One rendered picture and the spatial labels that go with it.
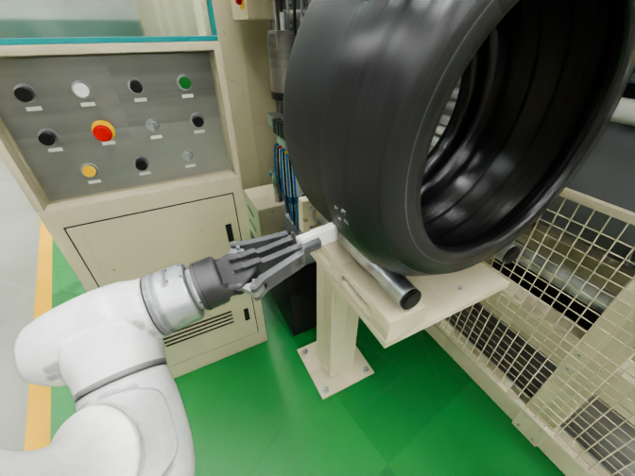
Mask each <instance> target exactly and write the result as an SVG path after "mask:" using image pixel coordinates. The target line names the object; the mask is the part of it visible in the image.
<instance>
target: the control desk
mask: <svg viewBox="0 0 635 476"><path fill-rule="evenodd" d="M0 157H1V158H2V160H3V162H4V163H5V165H6V166H7V168H8V169H9V171H10V173H11V174H12V175H13V177H14V178H15V180H16V182H17V183H18V185H19V186H20V188H21V189H22V191H23V193H24V194H25V196H26V198H27V199H28V201H29V203H30V204H31V206H32V207H33V209H34V210H35V212H36V213H38V216H39V217H40V218H41V220H42V221H43V223H44V225H45V226H46V228H47V230H48V231H49V233H50V234H51V236H52V237H53V239H54V241H55V242H56V244H57V245H58V247H59V249H60V251H61V252H62V254H63V255H64V257H65V259H66V260H67V262H68V263H69V264H70V265H71V267H72V269H73V270H74V272H75V273H76V275H77V277H78V279H79V280H80V282H81V283H82V285H83V286H84V288H85V290H86V291H87V292H90V291H92V290H94V289H97V288H100V287H102V286H105V285H108V284H112V283H115V282H119V281H132V280H136V279H139V278H141V277H144V276H146V275H147V274H150V273H155V272H157V271H160V270H162V269H165V268H167V267H169V266H172V265H174V264H184V265H185V267H186V268H187V269H188V266H189V265H190V264H192V263H194V262H197V261H199V260H202V259H204V258H207V257H213V258H214V259H215V260H217V259H219V258H221V257H222V256H223V255H225V254H227V253H229V252H230V250H231V246H230V242H232V241H246V240H249V239H251V237H250V231H249V220H248V214H247V208H246V202H245V196H244V190H243V184H242V179H241V171H240V165H239V160H238V154H237V147H236V141H235V136H234V129H233V123H232V113H231V106H230V100H229V95H228V89H227V82H226V77H225V71H224V64H223V59H222V53H221V47H220V42H217V41H205V42H107V43H58V44H8V45H0ZM266 340H267V338H266V326H265V321H264V315H263V308H262V302H261V300H258V301H256V300H254V298H253V296H252V295H250V294H247V293H245V294H243V295H236V296H232V297H231V299H230V301H229V302H228V303H225V304H223V305H221V306H219V307H216V308H214V309H212V310H211V311H209V310H206V309H204V317H203V318H202V319H201V320H199V321H197V322H195V323H193V324H191V325H188V326H186V327H184V328H182V329H180V330H177V331H175V332H173V333H171V334H168V335H166V336H164V337H163V348H164V355H165V359H166V362H167V365H168V368H169V370H170V373H171V375H172V377H173V379H175V378H178V377H179V376H181V375H184V374H186V373H189V372H191V371H194V370H196V369H199V368H201V367H203V366H206V365H209V364H211V363H214V362H216V361H218V360H221V359H223V358H226V357H228V356H231V355H233V354H234V353H237V352H239V351H242V350H244V349H248V348H251V347H253V346H255V345H258V344H260V343H263V342H265V341H266Z"/></svg>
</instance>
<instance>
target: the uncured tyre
mask: <svg viewBox="0 0 635 476"><path fill-rule="evenodd" d="M634 68H635V0H312V1H311V3H310V5H309V7H308V9H307V10H306V12H305V14H304V16H303V18H302V21H301V23H300V27H299V30H298V33H297V35H296V38H295V41H294V43H293V47H292V50H291V54H290V58H289V62H288V65H287V70H286V76H285V83H284V90H283V130H284V138H285V143H286V148H288V149H289V150H291V151H292V152H293V153H294V154H296V155H297V156H298V157H300V158H301V159H302V160H303V161H304V163H303V162H302V161H301V160H299V159H298V158H297V157H296V156H294V155H293V154H292V153H291V152H289V151H288V149H287V152H288V156H289V159H290V161H291V164H292V167H293V170H294V173H295V176H296V178H297V181H298V183H299V185H300V187H301V189H302V191H303V192H304V194H305V195H306V197H307V198H308V200H309V201H310V202H311V204H312V205H313V206H314V207H315V208H316V209H317V210H318V211H319V212H320V213H321V214H322V215H323V216H324V217H325V218H326V219H327V220H328V221H329V222H330V223H332V222H333V223H334V225H336V227H337V230H338V231H339V232H340V233H341V234H342V235H343V236H344V237H345V238H346V239H347V240H348V241H349V242H350V243H351V244H352V245H353V246H354V247H355V248H356V249H357V250H358V251H359V252H360V253H361V254H362V255H363V256H364V257H366V258H367V259H368V260H370V261H371V262H373V263H374V264H377V265H379V266H382V267H383V268H385V269H387V270H389V271H391V272H393V273H396V274H400V275H404V276H410V277H421V276H431V275H439V274H448V273H453V272H457V271H460V270H463V269H466V268H469V267H471V266H474V265H476V264H479V263H481V262H483V261H485V260H486V259H487V258H489V257H491V256H492V255H494V254H495V253H497V252H498V251H500V250H501V249H503V248H504V247H506V246H507V245H508V244H510V243H511V242H512V241H514V240H515V239H516V238H517V237H518V236H520V235H521V234H522V233H523V232H524V231H525V230H527V229H528V228H529V227H530V226H531V225H532V224H533V223H534V222H535V221H536V220H537V219H538V218H539V217H540V216H541V215H542V214H543V213H544V212H545V211H546V210H547V209H548V207H549V206H550V205H551V204H552V203H553V202H554V201H555V200H556V198H557V197H558V196H559V195H560V193H561V192H562V191H563V190H564V189H565V187H566V186H567V185H568V184H569V182H570V181H571V180H572V178H573V177H574V176H575V174H576V173H577V171H578V170H579V168H580V167H581V166H582V164H583V163H584V161H585V160H586V159H587V158H588V156H589V155H590V153H591V152H592V150H593V148H594V147H595V145H596V143H597V142H598V140H599V138H600V137H601V135H602V133H603V132H604V130H605V128H606V126H607V125H608V123H609V120H610V118H611V117H612V115H613V114H614V112H615V110H616V108H617V106H618V104H619V102H620V100H621V98H622V96H623V94H624V91H625V89H626V86H627V84H628V82H629V80H630V77H631V75H632V73H633V70H634ZM460 78H461V82H460V88H459V92H458V96H457V100H456V102H455V108H454V110H453V113H452V116H451V118H450V120H449V122H448V125H447V127H446V128H445V129H444V131H443V133H442V135H441V136H440V138H439V140H438V142H437V143H436V145H435V146H434V147H433V149H432V150H431V151H430V153H429V154H428V152H429V149H430V145H431V143H432V140H433V137H434V134H435V132H436V129H437V126H438V122H439V120H440V117H441V115H442V113H443V111H444V109H445V107H446V105H447V103H448V101H449V99H450V97H451V95H452V93H453V91H454V89H455V86H456V84H457V82H458V81H459V79H460ZM333 202H334V203H336V204H338V205H341V206H343V207H345V208H347V213H348V217H349V220H350V223H351V228H350V227H348V226H346V225H343V224H341V223H340V222H339V221H338V220H337V217H336V214H335V208H334V205H333Z"/></svg>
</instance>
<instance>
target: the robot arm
mask: <svg viewBox="0 0 635 476"><path fill-rule="evenodd" d="M281 238H282V239H281ZM337 239H338V236H337V227H336V225H334V223H333V222H332V223H329V224H327V225H324V226H322V227H319V228H317V229H313V230H308V231H306V232H304V233H301V234H299V235H295V232H294V231H290V235H289V234H288V232H287V231H281V232H277V233H273V234H269V235H266V236H261V237H257V238H253V239H249V240H246V241H232V242H230V246H231V250H230V252H229V253H227V254H225V255H223V256H222V257H221V258H219V259H217V260H215V259H214V258H213V257H207V258H204V259H202V260H199V261H197V262H194V263H190V265H189V266H188V269H187V268H186V267H185V265H184V264H182V263H177V264H174V265H172V266H169V267H167V268H165V269H162V270H160V271H157V272H155V273H150V274H147V275H146V276H144V277H141V278H139V279H136V280H126V281H119V282H115V283H112V284H108V285H105V286H102V287H100V288H97V289H94V290H92V291H90V292H87V293H85V294H83V295H80V296H78V297H75V298H72V299H70V300H68V301H66V302H64V303H62V304H61V305H59V306H58V307H56V308H54V309H52V310H50V311H48V312H46V313H45V314H42V315H41V316H39V317H38V318H36V319H35V320H33V321H32V322H30V323H29V324H28V325H27V326H25V327H24V328H23V329H22V330H21V331H20V333H19V335H18V336H17V338H16V341H15V344H14V349H13V359H14V364H15V366H16V369H17V371H18V373H19V374H20V376H21V377H22V378H23V379H24V380H26V381H27V382H28V383H33V384H37V385H41V386H55V387H60V386H65V385H68V387H69V388H70V391H71V393H72V395H73V397H74V401H75V405H76V410H77V412H76V413H75V414H73V415H72V416H70V417H69V418H68V419H67V420H66V421H65V422H64V423H63V424H62V425H61V426H60V428H59V429H58V431H57V432H56V434H55V436H54V438H53V439H52V441H51V444H50V445H49V446H47V447H45V448H42V449H38V450H27V451H17V450H4V449H0V476H195V473H196V456H195V447H194V440H193V436H192V432H191V428H190V424H189V420H188V416H187V414H186V410H185V407H184V404H183V401H182V398H181V395H180V391H179V389H178V386H177V384H176V382H175V381H174V379H173V377H172V375H171V373H170V370H169V368H168V365H167V362H166V359H165V355H164V348H163V337H164V336H166V335H168V334H171V333H173V332H175V331H177V330H180V329H182V328H184V327H186V326H188V325H191V324H193V323H195V322H197V321H199V320H201V319H202V318H203V317H204V309H206V310H209V311H211V310H212V309H214V308H216V307H219V306H221V305H223V304H225V303H228V302H229V301H230V299H231V297H232V296H236V295H243V294H245V293H247V294H250V295H252V296H253V298H254V300H256V301H258V300H260V299H261V298H262V297H263V296H264V295H265V294H266V292H267V291H268V290H270V289H271V288H273V287H274V286H276V285H277V284H279V283H280V282H282V281H283V280H285V279H286V278H288V277H289V276H291V275H292V274H294V273H295V272H297V271H298V270H300V269H301V268H303V267H304V266H305V258H304V257H305V255H306V254H309V253H311V252H313V251H315V250H317V249H320V248H322V246H324V245H327V244H329V243H331V242H333V241H335V240H337ZM258 268H259V270H258Z"/></svg>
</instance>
